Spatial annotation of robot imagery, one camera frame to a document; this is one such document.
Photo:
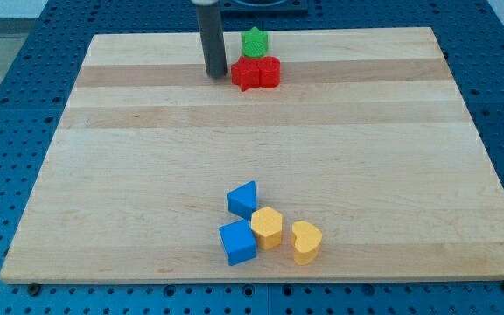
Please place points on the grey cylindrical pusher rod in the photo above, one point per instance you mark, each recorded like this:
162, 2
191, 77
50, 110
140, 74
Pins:
211, 35

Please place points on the green star block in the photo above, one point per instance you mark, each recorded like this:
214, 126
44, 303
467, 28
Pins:
254, 43

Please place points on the red star block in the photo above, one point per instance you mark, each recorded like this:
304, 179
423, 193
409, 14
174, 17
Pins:
245, 73

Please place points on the red round block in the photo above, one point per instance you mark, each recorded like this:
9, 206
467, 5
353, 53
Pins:
270, 71

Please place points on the blue triangle block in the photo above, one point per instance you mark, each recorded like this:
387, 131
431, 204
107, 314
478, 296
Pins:
242, 200

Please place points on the wooden board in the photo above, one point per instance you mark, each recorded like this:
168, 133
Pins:
367, 137

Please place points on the yellow hexagon block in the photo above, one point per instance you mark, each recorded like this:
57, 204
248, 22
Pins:
267, 226

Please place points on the blue cube block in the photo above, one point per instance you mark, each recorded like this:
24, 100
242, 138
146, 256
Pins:
238, 242

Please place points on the yellow heart block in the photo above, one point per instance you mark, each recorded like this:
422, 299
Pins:
306, 242

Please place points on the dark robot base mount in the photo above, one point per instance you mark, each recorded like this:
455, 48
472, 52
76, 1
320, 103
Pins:
264, 5

